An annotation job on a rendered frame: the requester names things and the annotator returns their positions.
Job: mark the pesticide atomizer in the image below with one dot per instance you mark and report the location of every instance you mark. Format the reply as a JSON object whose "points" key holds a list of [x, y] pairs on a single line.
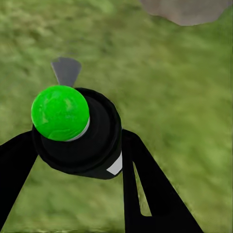
{"points": [[77, 130]]}

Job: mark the tree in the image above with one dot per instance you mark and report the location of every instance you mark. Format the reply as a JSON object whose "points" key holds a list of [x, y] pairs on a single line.
{"points": [[187, 12]]}

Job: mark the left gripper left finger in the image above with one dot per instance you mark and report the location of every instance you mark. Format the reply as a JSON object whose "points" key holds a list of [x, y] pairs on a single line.
{"points": [[17, 157]]}

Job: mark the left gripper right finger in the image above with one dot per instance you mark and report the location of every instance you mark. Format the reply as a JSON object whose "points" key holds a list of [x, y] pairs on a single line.
{"points": [[169, 213]]}

